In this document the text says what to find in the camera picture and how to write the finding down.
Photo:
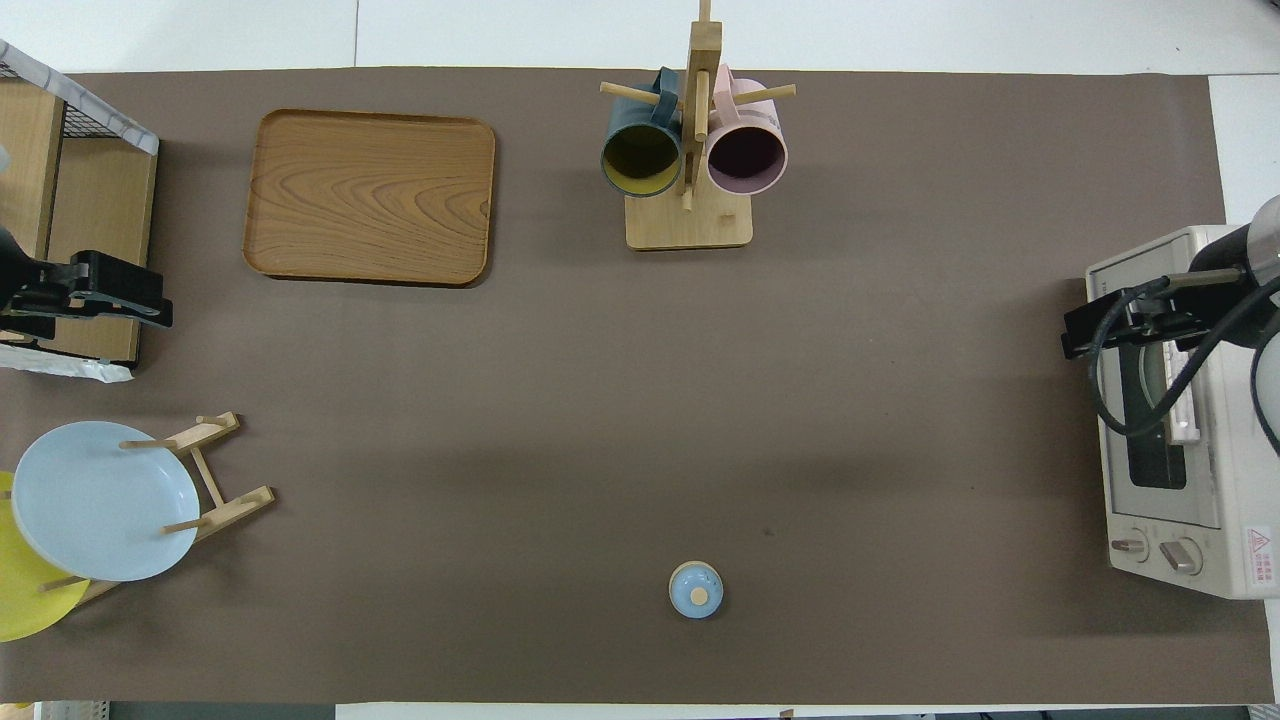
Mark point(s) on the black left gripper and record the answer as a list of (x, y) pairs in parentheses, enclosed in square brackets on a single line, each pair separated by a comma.
[(30, 285)]

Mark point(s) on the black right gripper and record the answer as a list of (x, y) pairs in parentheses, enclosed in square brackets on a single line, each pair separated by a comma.
[(1215, 300)]

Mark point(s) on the white toaster oven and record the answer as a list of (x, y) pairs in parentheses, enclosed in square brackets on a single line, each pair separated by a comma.
[(1215, 570)]

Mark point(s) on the light blue plate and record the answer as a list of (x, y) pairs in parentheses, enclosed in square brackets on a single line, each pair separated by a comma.
[(100, 500)]

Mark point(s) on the wooden plate rack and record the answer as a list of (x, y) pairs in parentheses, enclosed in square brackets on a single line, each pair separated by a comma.
[(235, 505)]

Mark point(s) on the wooden serving tray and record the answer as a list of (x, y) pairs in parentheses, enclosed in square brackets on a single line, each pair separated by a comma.
[(370, 197)]

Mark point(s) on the yellow plate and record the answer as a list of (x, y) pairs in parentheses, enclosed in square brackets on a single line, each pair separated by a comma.
[(25, 605)]

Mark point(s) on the pink mug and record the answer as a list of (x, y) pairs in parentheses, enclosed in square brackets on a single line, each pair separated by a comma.
[(747, 158)]

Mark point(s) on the wooden mug rack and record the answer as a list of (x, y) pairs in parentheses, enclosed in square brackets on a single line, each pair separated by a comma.
[(690, 225)]

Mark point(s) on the brown table mat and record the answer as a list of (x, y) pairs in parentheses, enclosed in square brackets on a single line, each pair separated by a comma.
[(640, 420)]

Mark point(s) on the dark blue mug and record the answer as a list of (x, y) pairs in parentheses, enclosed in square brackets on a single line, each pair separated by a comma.
[(640, 160)]

